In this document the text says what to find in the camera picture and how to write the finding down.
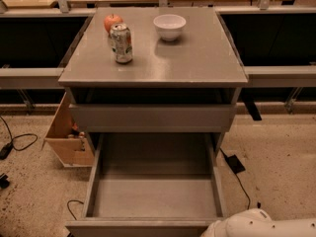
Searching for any white ceramic bowl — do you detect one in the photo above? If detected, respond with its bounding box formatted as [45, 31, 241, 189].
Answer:
[153, 14, 187, 41]

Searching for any black cable right floor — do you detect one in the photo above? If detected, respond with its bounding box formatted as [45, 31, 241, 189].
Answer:
[219, 147, 263, 211]

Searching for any grey drawer cabinet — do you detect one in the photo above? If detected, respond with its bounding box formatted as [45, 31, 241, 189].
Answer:
[57, 6, 249, 143]

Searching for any black cable front floor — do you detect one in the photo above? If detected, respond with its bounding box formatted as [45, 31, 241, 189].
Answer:
[66, 199, 85, 221]

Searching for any grey metal rail frame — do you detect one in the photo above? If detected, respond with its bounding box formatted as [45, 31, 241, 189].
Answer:
[1, 0, 316, 111]

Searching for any crushed soda can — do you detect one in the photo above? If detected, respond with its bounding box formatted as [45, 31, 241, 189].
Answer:
[110, 23, 132, 64]

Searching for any black plug far left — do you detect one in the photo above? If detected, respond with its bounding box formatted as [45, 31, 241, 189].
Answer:
[0, 173, 10, 189]

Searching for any red apple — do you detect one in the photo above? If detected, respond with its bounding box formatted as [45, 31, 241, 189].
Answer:
[104, 14, 123, 33]

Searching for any grey drawer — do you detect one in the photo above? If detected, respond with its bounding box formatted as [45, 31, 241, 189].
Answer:
[66, 133, 227, 237]
[69, 104, 236, 132]

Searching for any black cable floor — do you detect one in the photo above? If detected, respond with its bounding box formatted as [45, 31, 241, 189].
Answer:
[219, 147, 263, 211]
[66, 199, 85, 221]
[0, 115, 40, 160]

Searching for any black cable left floor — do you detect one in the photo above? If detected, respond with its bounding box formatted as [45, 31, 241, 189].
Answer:
[0, 115, 40, 160]

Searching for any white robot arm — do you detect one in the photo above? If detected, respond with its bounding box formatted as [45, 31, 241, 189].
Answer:
[200, 208, 316, 237]

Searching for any grey top drawer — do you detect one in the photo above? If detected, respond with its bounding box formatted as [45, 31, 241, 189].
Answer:
[69, 104, 236, 132]

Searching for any cardboard box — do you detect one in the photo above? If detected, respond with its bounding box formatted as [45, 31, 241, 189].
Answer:
[44, 95, 94, 167]

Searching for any black power adapter right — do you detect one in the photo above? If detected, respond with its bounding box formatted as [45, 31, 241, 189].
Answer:
[226, 155, 245, 174]

